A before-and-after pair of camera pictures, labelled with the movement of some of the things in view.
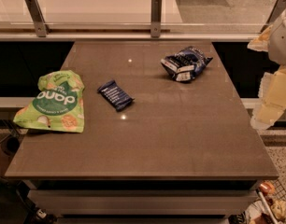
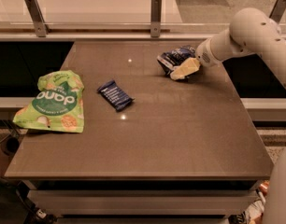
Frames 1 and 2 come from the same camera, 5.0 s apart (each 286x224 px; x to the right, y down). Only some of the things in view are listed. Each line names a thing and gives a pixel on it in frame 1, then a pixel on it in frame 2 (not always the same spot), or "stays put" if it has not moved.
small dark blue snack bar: [115, 94] stays put
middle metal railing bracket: [156, 16] stays put
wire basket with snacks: [272, 205] stays put
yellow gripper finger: [275, 96] to [205, 56]
